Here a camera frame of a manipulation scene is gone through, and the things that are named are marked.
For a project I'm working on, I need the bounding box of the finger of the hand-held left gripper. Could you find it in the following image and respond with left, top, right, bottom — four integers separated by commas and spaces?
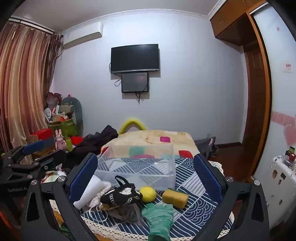
7, 149, 67, 184
2, 140, 45, 168

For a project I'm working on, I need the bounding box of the yellow foam tube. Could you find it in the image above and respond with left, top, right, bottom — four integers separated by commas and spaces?
118, 117, 147, 135

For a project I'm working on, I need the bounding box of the white cloth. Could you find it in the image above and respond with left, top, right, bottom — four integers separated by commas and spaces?
73, 177, 105, 209

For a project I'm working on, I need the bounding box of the black clothing pile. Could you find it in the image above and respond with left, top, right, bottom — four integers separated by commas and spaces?
62, 125, 119, 170

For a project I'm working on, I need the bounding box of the green rubber glove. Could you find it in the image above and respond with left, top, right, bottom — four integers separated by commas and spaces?
141, 203, 174, 241

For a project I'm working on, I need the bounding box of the white sliding wardrobe door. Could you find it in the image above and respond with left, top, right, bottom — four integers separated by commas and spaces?
252, 2, 296, 183

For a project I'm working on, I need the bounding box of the grey clothing heap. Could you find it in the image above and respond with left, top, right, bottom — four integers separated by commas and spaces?
194, 136, 219, 157

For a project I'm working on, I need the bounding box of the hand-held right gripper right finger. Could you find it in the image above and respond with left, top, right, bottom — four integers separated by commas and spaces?
191, 153, 270, 241

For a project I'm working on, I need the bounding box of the beige blanket with coloured squares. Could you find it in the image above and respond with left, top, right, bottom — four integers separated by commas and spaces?
100, 130, 201, 161

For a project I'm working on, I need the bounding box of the clear plastic storage box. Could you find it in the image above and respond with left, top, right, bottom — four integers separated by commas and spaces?
94, 145, 177, 191

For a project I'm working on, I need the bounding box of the red box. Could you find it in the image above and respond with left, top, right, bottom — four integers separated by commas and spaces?
31, 128, 54, 140

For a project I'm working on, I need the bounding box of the white cabinet with stickers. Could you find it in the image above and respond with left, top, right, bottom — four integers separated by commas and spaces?
253, 153, 296, 232

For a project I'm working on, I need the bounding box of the wooden overhead cabinet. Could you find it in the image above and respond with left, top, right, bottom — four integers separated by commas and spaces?
210, 0, 269, 42

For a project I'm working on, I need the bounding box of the small black plush bag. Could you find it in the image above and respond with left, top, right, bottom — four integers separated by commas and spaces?
100, 175, 144, 207

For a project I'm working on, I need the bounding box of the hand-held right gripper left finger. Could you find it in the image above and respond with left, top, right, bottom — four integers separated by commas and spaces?
21, 153, 100, 241

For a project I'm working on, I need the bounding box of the white drawstring pouch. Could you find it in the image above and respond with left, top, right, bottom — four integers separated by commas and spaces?
88, 181, 114, 223

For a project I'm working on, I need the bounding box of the wooden door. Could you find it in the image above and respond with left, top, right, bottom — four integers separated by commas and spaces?
241, 42, 258, 150

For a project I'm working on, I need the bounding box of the small black wall monitor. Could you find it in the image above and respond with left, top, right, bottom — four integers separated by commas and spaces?
121, 72, 149, 93

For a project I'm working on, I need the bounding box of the pink bunny doll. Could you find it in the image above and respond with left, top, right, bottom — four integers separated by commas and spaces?
55, 129, 68, 150

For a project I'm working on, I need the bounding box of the black wall television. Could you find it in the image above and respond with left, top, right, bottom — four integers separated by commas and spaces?
110, 44, 161, 74

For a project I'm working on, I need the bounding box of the green cardboard box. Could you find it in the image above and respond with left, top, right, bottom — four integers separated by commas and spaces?
48, 119, 79, 138

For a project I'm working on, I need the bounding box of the white air conditioner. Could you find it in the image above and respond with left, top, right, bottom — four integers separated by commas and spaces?
62, 21, 103, 50

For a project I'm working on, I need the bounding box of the brown striped curtain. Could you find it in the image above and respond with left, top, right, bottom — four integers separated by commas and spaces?
0, 20, 62, 164

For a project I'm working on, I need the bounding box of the grey cloth in plastic bag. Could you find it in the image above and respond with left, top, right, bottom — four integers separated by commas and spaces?
108, 205, 149, 230

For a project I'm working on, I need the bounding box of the yellow soft ball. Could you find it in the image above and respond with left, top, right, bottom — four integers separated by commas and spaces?
139, 186, 157, 203

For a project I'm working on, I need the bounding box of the yellow sponge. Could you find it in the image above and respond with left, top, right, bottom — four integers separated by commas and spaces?
162, 188, 189, 209

